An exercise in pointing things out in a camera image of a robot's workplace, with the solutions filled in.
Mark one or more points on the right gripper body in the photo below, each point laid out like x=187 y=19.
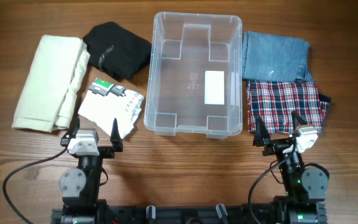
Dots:
x=276 y=146

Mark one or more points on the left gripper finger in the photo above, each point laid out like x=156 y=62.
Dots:
x=73 y=129
x=115 y=137

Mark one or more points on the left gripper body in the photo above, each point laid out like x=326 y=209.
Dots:
x=105 y=152

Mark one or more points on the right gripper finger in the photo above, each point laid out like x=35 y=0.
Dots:
x=298 y=123
x=261 y=134

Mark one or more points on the red navy plaid shirt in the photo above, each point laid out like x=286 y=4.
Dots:
x=275 y=101

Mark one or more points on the blue denim jeans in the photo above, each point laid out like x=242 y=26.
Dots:
x=275 y=58

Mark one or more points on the black garment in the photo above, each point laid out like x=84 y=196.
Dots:
x=117 y=51

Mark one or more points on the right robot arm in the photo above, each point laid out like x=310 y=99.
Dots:
x=305 y=184

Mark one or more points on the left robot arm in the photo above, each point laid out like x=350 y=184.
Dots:
x=80 y=185

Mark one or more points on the white label in container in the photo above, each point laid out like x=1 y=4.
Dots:
x=214 y=93

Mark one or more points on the clear plastic storage container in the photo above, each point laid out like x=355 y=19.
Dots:
x=184 y=47

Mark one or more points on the white printed t-shirt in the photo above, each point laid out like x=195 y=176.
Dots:
x=106 y=102

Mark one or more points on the folded cream white cloth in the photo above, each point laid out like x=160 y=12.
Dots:
x=48 y=99

